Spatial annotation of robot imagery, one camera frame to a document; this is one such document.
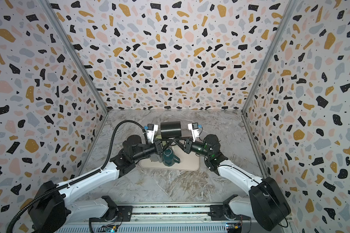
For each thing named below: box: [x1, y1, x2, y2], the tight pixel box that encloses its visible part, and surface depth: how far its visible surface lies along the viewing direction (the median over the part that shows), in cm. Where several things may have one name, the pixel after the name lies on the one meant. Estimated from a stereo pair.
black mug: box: [160, 120, 182, 139], surface depth 70 cm
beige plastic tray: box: [139, 144, 200, 171], surface depth 92 cm
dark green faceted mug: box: [162, 148, 181, 167], surface depth 89 cm
